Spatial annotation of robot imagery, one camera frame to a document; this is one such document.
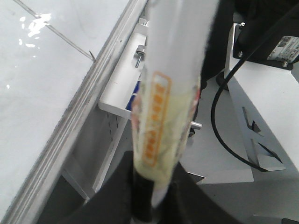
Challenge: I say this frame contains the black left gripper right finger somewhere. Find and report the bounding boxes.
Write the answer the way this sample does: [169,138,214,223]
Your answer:
[161,163,240,224]

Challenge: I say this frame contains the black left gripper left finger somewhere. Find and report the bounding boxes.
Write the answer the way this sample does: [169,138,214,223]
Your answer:
[39,151,133,224]

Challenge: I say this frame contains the white whiteboard marker pen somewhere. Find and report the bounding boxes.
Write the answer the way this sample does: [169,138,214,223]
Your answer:
[129,0,220,222]

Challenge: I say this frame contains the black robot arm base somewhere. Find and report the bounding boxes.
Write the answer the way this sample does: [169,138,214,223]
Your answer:
[201,0,299,90]

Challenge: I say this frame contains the white whiteboard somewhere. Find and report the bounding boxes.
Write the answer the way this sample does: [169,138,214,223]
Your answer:
[0,0,128,215]

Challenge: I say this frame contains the white metal shelf tray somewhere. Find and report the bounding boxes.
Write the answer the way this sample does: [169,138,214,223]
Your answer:
[98,18,149,119]

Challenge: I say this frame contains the aluminium whiteboard frame rail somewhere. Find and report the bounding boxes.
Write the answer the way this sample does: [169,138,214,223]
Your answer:
[0,0,147,224]

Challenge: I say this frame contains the black cable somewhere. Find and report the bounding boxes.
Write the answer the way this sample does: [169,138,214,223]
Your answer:
[211,2,299,172]

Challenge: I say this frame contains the white metal bracket stand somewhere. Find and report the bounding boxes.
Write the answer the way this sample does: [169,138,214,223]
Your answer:
[179,14,299,185]

